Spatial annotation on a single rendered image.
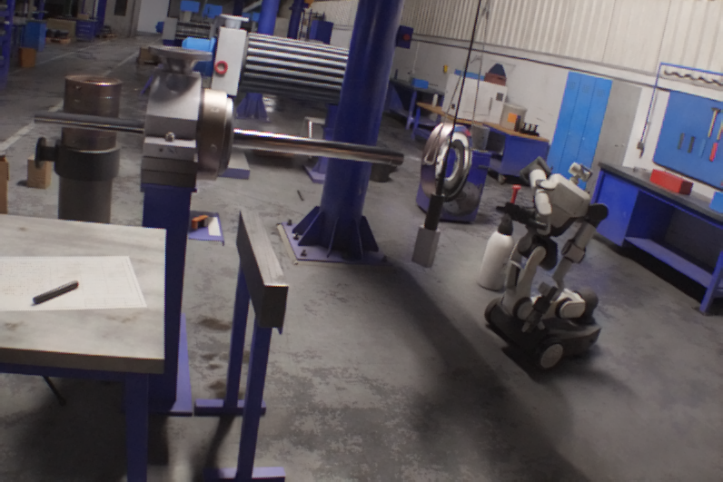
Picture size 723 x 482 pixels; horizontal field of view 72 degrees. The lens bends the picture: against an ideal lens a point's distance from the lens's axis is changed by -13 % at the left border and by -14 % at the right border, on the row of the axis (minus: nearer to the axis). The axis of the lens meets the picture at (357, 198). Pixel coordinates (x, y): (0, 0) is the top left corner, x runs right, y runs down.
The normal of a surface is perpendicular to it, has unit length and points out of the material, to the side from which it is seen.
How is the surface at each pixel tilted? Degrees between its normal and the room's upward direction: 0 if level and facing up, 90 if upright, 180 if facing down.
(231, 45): 90
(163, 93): 45
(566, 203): 76
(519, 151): 90
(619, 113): 90
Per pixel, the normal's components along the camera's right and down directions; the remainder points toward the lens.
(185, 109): 0.34, -0.44
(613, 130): 0.27, 0.31
